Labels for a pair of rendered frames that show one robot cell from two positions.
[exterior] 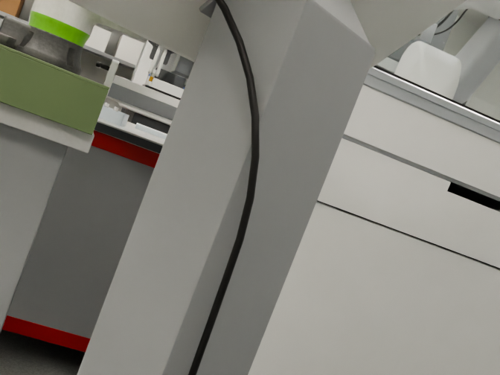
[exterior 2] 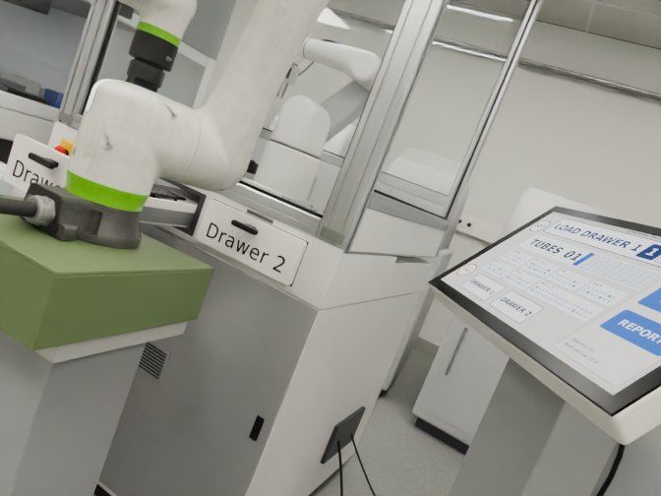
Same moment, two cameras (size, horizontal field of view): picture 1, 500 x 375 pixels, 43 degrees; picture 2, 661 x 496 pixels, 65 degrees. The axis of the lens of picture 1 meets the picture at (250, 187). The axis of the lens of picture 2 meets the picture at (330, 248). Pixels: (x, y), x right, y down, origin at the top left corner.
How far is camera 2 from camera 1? 1.12 m
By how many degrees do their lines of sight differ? 52
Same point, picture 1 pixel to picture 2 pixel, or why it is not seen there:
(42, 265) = not seen: outside the picture
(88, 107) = (197, 295)
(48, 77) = (169, 284)
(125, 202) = not seen: hidden behind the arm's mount
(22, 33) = (85, 216)
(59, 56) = (136, 235)
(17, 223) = (102, 428)
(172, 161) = (553, 462)
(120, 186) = not seen: hidden behind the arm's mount
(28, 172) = (115, 375)
